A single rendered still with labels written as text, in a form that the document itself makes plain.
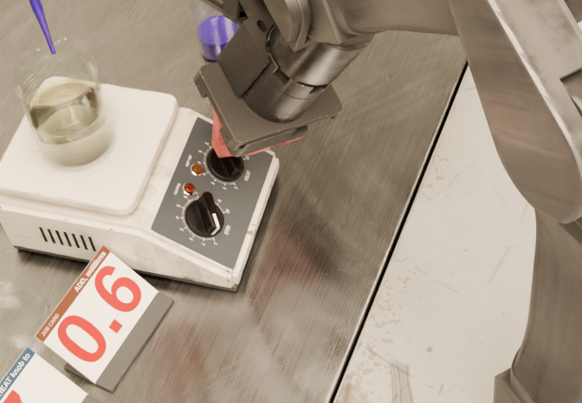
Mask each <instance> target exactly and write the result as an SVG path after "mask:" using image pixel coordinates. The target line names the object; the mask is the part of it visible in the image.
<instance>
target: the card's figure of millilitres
mask: <svg viewBox="0 0 582 403"><path fill-rule="evenodd" d="M150 290H151V289H150V288H149V287H148V286H146V285H145V284H144V283H143V282H141V281H140V280H139V279H138V278H137V277H136V276H135V275H134V274H132V273H131V272H130V271H129V270H127V269H126V268H125V267H124V266H123V265H121V264H120V263H119V262H118V261H116V260H115V259H114V258H113V257H111V256H110V255H109V254H108V256H107V258H106V259H105V260H104V262H103V263H102V264H101V266H100V267H99V268H98V269H97V270H96V272H95V273H94V275H93V276H92V278H91V279H90V280H89V282H88V283H87V285H86V286H85V287H84V289H83V290H82V291H81V293H80V294H79V295H78V296H77V298H76V299H75V300H74V302H73V303H72V305H71V306H70V307H69V309H68V310H67V312H66V313H65V314H64V316H63V317H62V318H61V319H60V321H59V322H58V323H57V325H56V326H55V328H54V329H53V330H52V332H51V333H50V334H49V336H48V338H47V339H46V340H47V341H48V342H50V343H51V344H52V345H53V346H55V347H56V348H58V349H59V350H60V351H61V352H63V353H64V354H65V355H66V356H67V357H68V358H69V359H71V360H72V361H74V362H75V363H76V364H77V365H79V366H80V367H81V368H83V369H84V370H85V371H86V372H88V373H89V374H91V375H92V373H93V372H94V370H95V369H96V368H97V367H98V365H99V364H100V362H101V361H102V359H103V358H104V356H105V355H106V354H107V352H108V350H109V349H110V347H111V346H112V345H113V344H114V342H115V341H116V339H117V338H118V336H119V335H120V333H121V332H122V330H123V329H124V327H125V326H126V325H127V323H128V322H129V321H130V319H131V318H132V317H133V315H134V313H135V312H136V310H137V309H138V308H139V306H140V304H141V303H142V302H143V301H144V299H145V298H146V296H147V295H148V293H149V292H150Z"/></svg>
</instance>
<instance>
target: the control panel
mask: <svg viewBox="0 0 582 403"><path fill-rule="evenodd" d="M212 128H213V124H211V123H209V122H208V121H207V120H204V119H202V118H200V117H197V118H196V120H195V123H194V125H193V127H192V129H191V133H190V135H189V137H188V140H187V141H186V144H185V146H184V150H183V151H182V154H181V156H180V158H179V161H178V164H177V166H176V168H175V171H174V173H173V175H172V177H171V181H170V183H169V185H168V187H167V189H166V192H165V195H164V197H163V199H162V202H161V204H160V206H159V208H158V212H157V214H156V216H155V218H154V220H153V223H152V228H151V230H152V231H154V232H156V233H158V234H159V235H161V236H163V237H166V238H168V239H170V240H172V241H174V242H176V243H178V244H181V245H183V246H184V247H186V248H188V249H190V250H193V251H195V252H196V253H198V254H200V255H202V256H204V257H207V258H209V259H211V260H213V261H215V262H217V263H220V264H221V265H223V266H225V267H227V268H229V269H232V270H233V269H234V268H235V265H236V261H237V258H238V256H239V253H240V250H241V248H242V246H243V241H244V238H245V236H246V234H247V231H248V228H249V224H250V221H251V219H252V217H253V214H254V211H255V207H256V205H257V202H258V199H259V197H260V194H261V191H262V188H263V185H264V182H265V179H266V177H267V175H268V170H269V168H270V165H271V162H272V160H273V157H274V156H273V155H271V154H270V153H267V152H265V151H263V152H260V153H256V154H252V155H250V156H242V159H243V162H244V171H243V174H242V175H241V177H240V178H239V179H237V180H234V181H230V182H229V181H223V180H221V179H218V178H217V177H215V176H214V175H213V174H212V173H211V171H210V169H209V167H208V165H207V157H208V154H209V152H210V151H211V150H212V149H213V146H212V144H211V140H212ZM194 165H199V166H201V168H202V171H201V173H199V174H197V173H194V172H193V170H192V167H193V166H194ZM186 185H193V187H194V192H193V193H188V192H186V191H185V189H184V187H185V186H186ZM203 192H210V193H211V194H212V196H213V198H214V201H215V204H216V205H217V206H218V207H219V208H220V209H221V211H222V213H223V216H224V225H223V228H222V229H221V231H220V232H219V233H218V234H216V235H215V236H213V237H201V236H199V235H197V234H196V233H194V232H193V231H192V230H191V229H190V228H189V226H188V225H187V223H186V221H185V211H186V209H187V207H188V206H189V204H190V203H191V202H193V201H195V200H197V199H198V198H199V197H200V196H201V195H202V194H203Z"/></svg>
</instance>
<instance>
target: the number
mask: <svg viewBox="0 0 582 403"><path fill-rule="evenodd" d="M78 393H79V391H77V390H76V389H75V388H74V387H72V386H71V385H69V384H68V383H67V382H66V381H65V380H64V379H62V378H61V377H60V376H59V375H57V374H56V373H54V372H53V371H52V370H51V369H49V368H48V367H47V366H45V365H44V364H43V363H41V362H40V361H39V360H37V358H36V357H34V356H33V357H32V359H31V360H30V361H29V363H28V364H27V366H26V367H25V368H24V370H23V371H22V372H21V373H20V375H19V376H18V377H17V379H16V380H15V382H14V383H13V384H12V386H11V387H10V389H9V390H8V392H7V393H6V394H5V395H4V396H3V398H2V399H1V400H0V403H72V402H73V401H74V399H75V398H76V396H77V395H78Z"/></svg>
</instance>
